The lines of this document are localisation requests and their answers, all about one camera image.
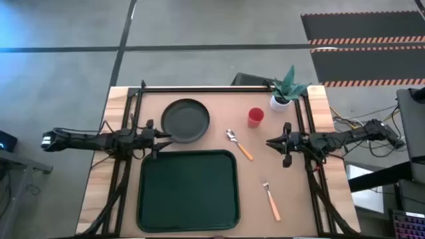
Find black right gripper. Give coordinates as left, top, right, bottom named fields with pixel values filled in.
left=266, top=121, right=311, bottom=169

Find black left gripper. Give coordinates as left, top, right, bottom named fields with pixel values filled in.
left=141, top=119, right=174, bottom=161

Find dark grey round plate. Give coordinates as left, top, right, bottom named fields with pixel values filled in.
left=161, top=98, right=211, bottom=144

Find red plastic cup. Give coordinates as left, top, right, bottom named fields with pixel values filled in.
left=247, top=107, right=265, bottom=129

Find orange-handled metal spoon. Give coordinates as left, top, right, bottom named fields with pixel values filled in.
left=225, top=129, right=254, bottom=162

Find dark green plastic tray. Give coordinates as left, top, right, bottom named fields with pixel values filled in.
left=136, top=149, right=241, bottom=233

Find orange-handled metal fork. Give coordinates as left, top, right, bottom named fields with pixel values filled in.
left=261, top=179, right=282, bottom=222

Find white plant pot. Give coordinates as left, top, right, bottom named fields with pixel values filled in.
left=270, top=94, right=293, bottom=113

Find green artificial plant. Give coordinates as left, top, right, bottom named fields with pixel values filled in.
left=272, top=64, right=311, bottom=102

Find black box behind table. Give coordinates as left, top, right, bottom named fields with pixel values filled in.
left=230, top=72, right=278, bottom=87

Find black striped-edge floor mat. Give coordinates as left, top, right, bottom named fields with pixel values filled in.
left=300, top=11, right=425, bottom=46
left=310, top=46, right=425, bottom=88

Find grey side desk top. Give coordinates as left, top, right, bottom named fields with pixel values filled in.
left=396, top=86, right=425, bottom=185

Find grey metal desk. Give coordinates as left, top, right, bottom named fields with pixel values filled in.
left=0, top=149, right=54, bottom=239

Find backlit computer keyboard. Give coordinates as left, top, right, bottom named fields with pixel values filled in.
left=391, top=209, right=425, bottom=239

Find black computer tower blue lights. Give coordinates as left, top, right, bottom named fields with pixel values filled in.
left=0, top=130, right=18, bottom=153

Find black metal table frame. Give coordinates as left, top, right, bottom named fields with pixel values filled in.
left=79, top=79, right=361, bottom=238

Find floor cable bundle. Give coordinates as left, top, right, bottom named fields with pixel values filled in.
left=330, top=104, right=408, bottom=159

